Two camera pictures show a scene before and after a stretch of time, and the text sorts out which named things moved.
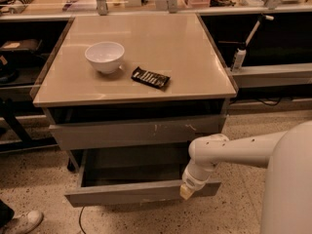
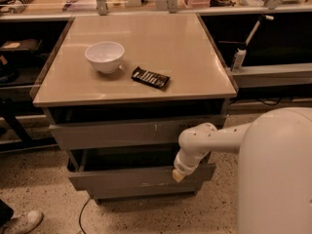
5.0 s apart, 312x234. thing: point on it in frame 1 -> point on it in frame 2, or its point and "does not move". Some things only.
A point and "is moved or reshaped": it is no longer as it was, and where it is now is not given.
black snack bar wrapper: x=149 y=77 does not move
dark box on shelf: x=22 y=44 does not move
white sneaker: x=24 y=223 does not move
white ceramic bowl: x=105 y=56 does not move
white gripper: x=191 y=182 -> x=183 y=168
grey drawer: x=118 y=175 is moved or reshaped
